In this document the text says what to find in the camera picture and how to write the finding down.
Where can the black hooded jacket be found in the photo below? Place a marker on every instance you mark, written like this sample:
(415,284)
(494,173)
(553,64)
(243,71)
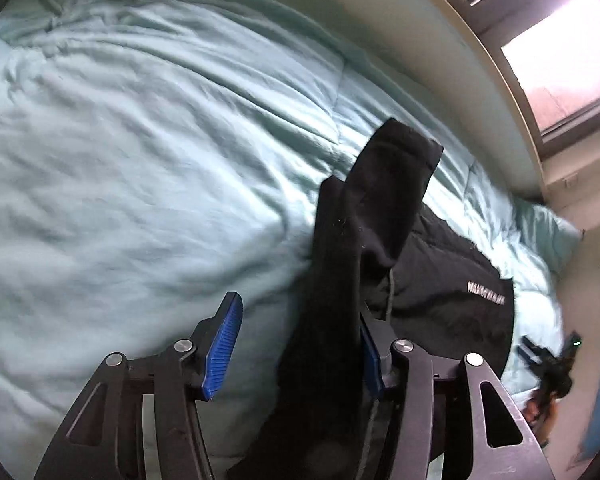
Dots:
(376,245)

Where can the teal pillow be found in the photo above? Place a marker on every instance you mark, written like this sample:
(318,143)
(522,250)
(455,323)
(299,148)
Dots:
(551,237)

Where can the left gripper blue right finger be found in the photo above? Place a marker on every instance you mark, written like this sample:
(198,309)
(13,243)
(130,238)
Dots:
(486,436)

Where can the person's right hand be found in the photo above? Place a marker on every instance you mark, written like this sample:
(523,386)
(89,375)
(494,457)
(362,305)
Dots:
(541,420)

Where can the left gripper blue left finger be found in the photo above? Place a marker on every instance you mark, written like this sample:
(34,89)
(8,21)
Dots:
(101,437)

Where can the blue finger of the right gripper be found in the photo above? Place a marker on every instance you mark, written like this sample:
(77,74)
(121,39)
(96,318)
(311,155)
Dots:
(530,346)
(530,355)

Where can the dark framed window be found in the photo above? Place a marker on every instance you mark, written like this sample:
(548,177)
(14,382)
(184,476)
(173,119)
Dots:
(549,53)

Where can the white wooden headboard ledge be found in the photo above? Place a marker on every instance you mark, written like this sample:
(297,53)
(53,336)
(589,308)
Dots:
(432,42)

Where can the light teal quilted duvet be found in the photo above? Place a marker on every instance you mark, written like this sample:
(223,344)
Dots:
(155,154)

